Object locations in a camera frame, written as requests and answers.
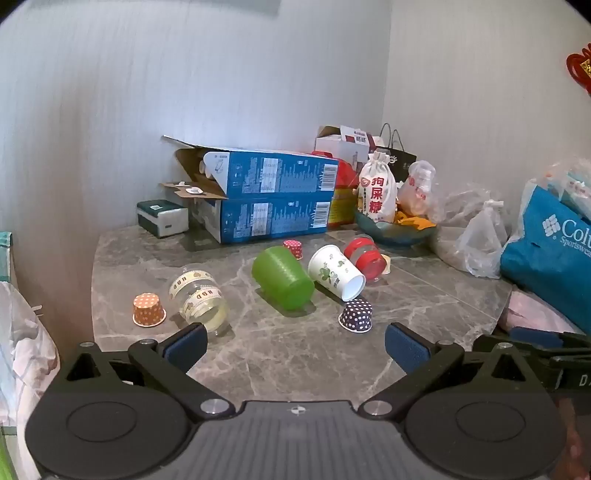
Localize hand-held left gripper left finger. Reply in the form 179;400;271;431
65;323;236;422

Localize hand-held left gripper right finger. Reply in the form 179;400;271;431
357;322;528;420

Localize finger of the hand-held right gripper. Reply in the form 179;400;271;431
472;335;561;370
509;326;591;350

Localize orange polka dot baking cup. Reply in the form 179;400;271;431
132;293;167;328

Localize purple polka dot baking cup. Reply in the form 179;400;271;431
338;298;374;334

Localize clear cup with red bands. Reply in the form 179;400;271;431
343;234;387;283

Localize white floral paper cup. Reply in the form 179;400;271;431
307;244;367;303

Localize green plastic cup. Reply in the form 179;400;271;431
252;246;316;311

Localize pink cloth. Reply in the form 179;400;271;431
496;290;583;336

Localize glass jar with patterned tape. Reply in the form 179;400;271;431
167;263;230;337

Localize blue shopping bag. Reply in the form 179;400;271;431
500;180;591;336

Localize knotted white plastic bag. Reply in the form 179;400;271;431
454;199;509;279

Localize dark blue bowl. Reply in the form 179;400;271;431
355;210;438;247

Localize orange snack packet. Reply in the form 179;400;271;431
394;210;437;232

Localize green and white tissue box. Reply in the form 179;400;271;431
136;200;189;239

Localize crumpled clear plastic bag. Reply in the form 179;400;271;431
438;181;509;228

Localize closed blue carton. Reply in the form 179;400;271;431
159;182;334;244

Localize clear packets in shopping bag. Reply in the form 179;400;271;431
522;156;591;219

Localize plastic bag with orange contents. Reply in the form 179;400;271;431
397;161;447;225

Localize white cloth pouch red print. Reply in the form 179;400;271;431
357;151;399;225

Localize red and yellow box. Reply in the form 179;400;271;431
313;151;362;230

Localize white floral cloth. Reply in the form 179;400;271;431
0;281;62;432

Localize black paper bag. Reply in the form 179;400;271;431
373;123;419;185

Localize open blue carton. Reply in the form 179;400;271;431
161;135;341;200

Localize teal cloth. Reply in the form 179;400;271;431
0;231;16;283

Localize white and red cardboard box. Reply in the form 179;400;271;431
315;124;384;175

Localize red wall ornament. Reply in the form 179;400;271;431
566;43;591;97

